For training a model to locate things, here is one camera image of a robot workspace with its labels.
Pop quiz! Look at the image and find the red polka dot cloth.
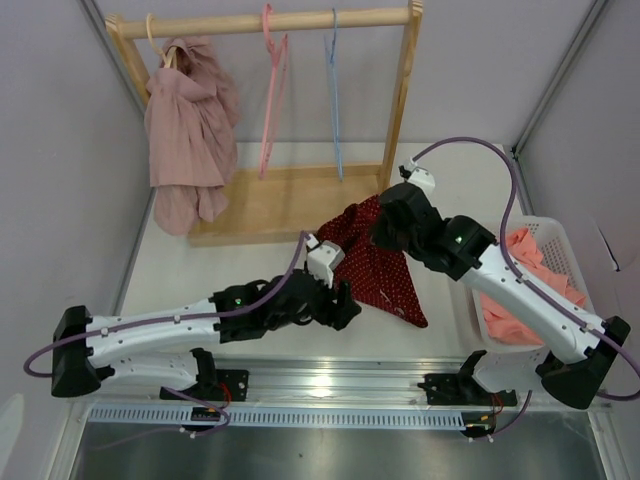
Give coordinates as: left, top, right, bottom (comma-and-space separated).
316, 195, 428, 328

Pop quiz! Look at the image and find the pink plastic hanger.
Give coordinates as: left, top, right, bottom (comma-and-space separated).
259, 3, 289, 179

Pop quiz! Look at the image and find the pink pleated skirt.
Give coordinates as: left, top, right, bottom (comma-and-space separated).
145, 36, 240, 236

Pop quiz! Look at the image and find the cream plastic hanger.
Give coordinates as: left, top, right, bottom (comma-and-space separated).
144, 12, 180, 71

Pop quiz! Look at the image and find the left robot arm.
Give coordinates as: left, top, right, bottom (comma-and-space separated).
51, 269, 361, 400

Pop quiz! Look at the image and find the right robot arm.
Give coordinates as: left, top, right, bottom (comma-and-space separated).
371, 182, 631, 410

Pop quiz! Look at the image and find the wooden clothes rack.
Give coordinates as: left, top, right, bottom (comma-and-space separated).
105, 1, 423, 247

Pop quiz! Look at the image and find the salmon pink cloth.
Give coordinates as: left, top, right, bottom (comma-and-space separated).
463, 227, 597, 361

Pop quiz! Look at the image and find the white plastic basket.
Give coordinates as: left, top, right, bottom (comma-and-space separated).
452, 215, 604, 354

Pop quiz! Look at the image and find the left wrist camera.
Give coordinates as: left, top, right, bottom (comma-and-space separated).
305, 234, 345, 288

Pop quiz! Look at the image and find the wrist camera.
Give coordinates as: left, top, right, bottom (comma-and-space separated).
399, 157, 435, 196
305, 234, 345, 288

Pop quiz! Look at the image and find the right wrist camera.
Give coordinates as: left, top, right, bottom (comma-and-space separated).
399, 157, 435, 196

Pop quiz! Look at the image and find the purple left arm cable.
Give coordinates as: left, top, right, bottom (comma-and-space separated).
23, 230, 314, 377

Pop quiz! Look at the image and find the aluminium mounting rail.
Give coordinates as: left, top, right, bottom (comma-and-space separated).
67, 353, 551, 412

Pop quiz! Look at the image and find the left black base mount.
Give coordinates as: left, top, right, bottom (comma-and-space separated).
179, 348, 249, 403

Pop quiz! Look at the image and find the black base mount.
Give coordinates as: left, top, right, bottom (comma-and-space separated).
417, 350, 518, 407
179, 348, 249, 403

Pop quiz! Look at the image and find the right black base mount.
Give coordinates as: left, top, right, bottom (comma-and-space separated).
417, 350, 518, 407

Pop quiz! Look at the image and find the white slotted cable duct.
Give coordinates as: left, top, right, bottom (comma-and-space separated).
89, 404, 467, 431

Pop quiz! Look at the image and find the blue wire hanger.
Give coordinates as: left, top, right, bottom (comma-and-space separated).
323, 8, 344, 181

